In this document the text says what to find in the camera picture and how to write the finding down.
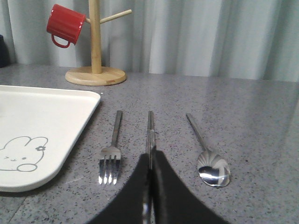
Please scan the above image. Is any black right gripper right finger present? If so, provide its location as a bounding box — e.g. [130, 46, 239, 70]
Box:
[151, 147, 227, 224]

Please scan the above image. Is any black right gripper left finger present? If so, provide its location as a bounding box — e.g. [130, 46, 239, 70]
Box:
[89, 154, 150, 224]

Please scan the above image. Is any silver fork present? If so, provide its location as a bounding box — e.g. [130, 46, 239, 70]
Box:
[98, 111, 122, 185]

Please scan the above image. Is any silver spoon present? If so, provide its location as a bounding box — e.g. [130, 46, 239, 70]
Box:
[186, 113, 231, 188]

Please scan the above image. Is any cream rabbit serving tray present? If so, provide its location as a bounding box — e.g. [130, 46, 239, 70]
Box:
[0, 85, 100, 192]

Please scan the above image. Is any wooden mug tree stand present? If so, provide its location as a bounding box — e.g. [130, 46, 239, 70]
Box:
[65, 0, 132, 86]

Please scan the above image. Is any grey pleated curtain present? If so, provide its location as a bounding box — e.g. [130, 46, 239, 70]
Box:
[0, 0, 299, 82]

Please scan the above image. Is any red ribbed mug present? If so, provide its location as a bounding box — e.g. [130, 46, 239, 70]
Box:
[46, 4, 86, 49]

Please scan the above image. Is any dark blue mug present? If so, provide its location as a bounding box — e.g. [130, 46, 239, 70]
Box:
[0, 35, 10, 68]

